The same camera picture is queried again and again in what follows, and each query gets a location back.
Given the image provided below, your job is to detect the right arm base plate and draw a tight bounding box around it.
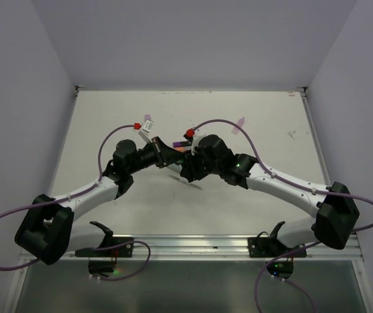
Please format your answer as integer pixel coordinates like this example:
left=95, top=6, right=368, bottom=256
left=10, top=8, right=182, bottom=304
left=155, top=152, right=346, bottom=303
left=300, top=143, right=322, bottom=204
left=247, top=231, right=307, bottom=280

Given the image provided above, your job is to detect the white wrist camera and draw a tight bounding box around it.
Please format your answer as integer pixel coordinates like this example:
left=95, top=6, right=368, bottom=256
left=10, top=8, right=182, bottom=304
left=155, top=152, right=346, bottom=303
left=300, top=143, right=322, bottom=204
left=138, top=119, right=154, bottom=143
left=190, top=131, right=207, bottom=155

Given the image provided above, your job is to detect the purple cap black highlighter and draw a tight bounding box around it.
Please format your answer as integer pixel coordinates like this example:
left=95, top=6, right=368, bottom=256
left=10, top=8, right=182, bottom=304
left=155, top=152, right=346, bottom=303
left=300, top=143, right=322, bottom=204
left=172, top=141, right=190, bottom=148

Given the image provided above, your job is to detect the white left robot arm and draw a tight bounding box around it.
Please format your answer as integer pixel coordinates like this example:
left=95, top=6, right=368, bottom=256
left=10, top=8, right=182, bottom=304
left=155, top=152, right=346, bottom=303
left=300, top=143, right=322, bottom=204
left=14, top=137, right=184, bottom=265

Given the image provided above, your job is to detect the aluminium front rail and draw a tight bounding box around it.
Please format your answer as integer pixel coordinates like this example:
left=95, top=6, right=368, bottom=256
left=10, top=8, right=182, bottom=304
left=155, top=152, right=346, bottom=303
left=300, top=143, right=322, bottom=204
left=16, top=231, right=365, bottom=261

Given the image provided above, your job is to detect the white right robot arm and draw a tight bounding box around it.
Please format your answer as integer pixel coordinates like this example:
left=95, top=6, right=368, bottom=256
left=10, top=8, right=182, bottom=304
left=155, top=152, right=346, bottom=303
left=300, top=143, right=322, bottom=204
left=181, top=134, right=359, bottom=256

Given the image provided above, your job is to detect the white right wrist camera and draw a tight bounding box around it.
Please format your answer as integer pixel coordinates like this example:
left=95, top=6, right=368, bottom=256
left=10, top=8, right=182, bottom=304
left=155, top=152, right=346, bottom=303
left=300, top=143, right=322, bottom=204
left=190, top=131, right=207, bottom=155

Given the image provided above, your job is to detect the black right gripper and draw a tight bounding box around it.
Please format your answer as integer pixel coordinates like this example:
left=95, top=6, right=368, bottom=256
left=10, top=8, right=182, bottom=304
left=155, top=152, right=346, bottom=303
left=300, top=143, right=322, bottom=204
left=180, top=144, right=222, bottom=181

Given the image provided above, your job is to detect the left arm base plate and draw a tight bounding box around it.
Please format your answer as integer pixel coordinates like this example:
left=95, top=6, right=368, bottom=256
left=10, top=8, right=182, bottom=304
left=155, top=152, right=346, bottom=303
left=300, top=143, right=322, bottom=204
left=74, top=237, right=134, bottom=278

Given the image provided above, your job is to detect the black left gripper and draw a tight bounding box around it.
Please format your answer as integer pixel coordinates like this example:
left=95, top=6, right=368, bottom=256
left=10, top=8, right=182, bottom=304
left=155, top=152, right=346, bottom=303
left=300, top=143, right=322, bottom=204
left=127, top=136, right=183, bottom=175

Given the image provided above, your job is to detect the thin grey pen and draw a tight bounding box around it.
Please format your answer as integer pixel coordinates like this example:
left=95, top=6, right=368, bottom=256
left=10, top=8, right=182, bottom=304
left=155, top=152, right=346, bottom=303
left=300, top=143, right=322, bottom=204
left=169, top=175, right=202, bottom=190

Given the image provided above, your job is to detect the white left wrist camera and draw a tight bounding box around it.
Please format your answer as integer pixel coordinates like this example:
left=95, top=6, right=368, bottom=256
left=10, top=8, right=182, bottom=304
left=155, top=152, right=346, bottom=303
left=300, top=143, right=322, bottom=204
left=138, top=119, right=154, bottom=143

